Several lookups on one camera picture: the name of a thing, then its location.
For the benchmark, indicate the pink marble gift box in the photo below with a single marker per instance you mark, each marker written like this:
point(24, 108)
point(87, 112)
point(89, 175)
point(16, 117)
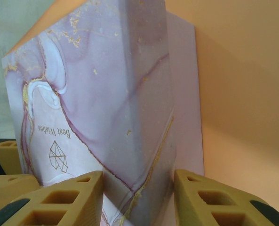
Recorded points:
point(101, 94)

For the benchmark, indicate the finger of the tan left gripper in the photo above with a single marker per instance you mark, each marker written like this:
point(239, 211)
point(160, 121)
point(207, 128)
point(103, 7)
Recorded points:
point(7, 157)
point(17, 184)

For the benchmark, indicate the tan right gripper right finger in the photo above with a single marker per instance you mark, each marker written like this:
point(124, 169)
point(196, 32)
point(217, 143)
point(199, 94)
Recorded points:
point(214, 200)

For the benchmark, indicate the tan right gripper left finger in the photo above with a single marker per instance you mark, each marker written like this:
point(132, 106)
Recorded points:
point(66, 202)

